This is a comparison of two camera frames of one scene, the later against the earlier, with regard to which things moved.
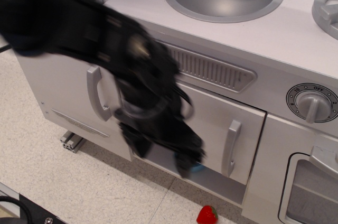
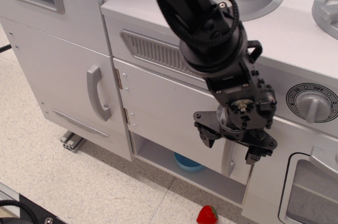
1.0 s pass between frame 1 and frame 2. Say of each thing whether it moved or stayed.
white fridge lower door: stayed
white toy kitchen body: stayed
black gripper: moved
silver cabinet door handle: stayed
